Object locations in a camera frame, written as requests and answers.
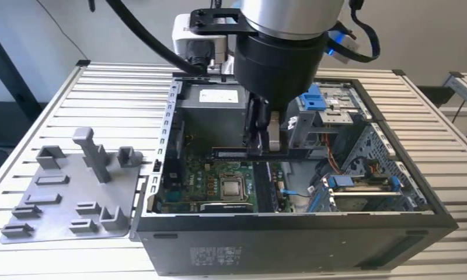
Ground coloured wire bundle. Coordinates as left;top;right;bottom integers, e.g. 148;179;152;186
356;159;379;179

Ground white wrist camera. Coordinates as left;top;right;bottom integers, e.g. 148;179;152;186
172;13;229;71
326;27;360;64

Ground grey metal drive cage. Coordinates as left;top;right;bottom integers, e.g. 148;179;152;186
280;82;366;160

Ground blue plastic disk carrier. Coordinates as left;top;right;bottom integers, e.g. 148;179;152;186
295;82;328;112

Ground black RAM stick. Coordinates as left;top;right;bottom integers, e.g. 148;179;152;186
211;146;311;162
252;161;280;213

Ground grey plastic parts rack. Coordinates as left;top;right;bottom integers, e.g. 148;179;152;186
0;127;145;245

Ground blue disk carrier with disk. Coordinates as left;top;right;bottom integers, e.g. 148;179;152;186
310;173;410;213

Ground green motherboard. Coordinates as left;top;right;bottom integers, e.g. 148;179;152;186
155;159;296;215

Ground black graphics card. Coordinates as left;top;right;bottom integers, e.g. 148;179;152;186
192;200;257;214

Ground metal slat side table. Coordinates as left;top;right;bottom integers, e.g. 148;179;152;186
438;71;467;141

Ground thick black camera cable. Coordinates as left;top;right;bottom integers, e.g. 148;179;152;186
104;0;207;77

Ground red and orange wires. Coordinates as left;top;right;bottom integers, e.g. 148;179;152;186
322;132;340;176

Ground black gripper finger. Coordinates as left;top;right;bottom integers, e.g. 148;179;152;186
244;95;273;156
267;111;284;153

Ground grey power supply unit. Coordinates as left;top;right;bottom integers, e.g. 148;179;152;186
176;84;253;155

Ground silver CPU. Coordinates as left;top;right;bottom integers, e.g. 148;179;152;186
221;181;245;198

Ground black open PC case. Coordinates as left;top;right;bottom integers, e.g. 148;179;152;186
129;71;459;277

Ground black wire with blue plug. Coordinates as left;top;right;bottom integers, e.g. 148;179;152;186
279;188;316;198

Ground black furniture frame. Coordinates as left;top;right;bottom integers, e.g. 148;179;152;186
0;19;44;123

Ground CPU socket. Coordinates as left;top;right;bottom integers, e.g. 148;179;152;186
216;173;251;202

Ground thin black wall cable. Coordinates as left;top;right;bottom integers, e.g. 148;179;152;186
34;0;89;62

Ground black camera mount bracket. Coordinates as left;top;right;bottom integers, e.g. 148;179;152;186
189;8;259;37

